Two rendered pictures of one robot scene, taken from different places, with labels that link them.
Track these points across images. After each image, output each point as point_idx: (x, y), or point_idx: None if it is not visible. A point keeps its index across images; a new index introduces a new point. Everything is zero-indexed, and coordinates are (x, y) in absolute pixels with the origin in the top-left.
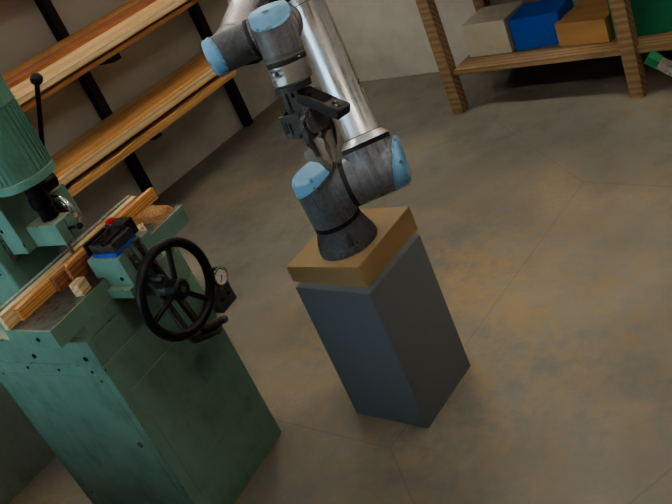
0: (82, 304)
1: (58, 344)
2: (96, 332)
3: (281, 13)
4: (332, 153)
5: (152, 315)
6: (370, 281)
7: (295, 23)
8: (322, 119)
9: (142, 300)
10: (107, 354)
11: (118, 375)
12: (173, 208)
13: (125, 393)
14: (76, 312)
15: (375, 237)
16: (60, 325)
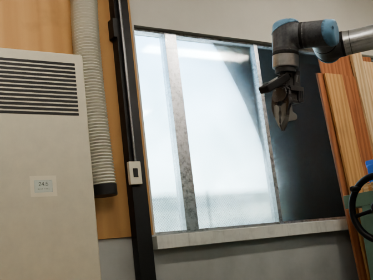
0: (366, 193)
1: (344, 205)
2: (368, 214)
3: (273, 26)
4: (281, 118)
5: (353, 210)
6: None
7: (284, 33)
8: (281, 95)
9: (349, 198)
10: (368, 230)
11: (369, 247)
12: None
13: (369, 261)
14: (360, 195)
15: None
16: (349, 196)
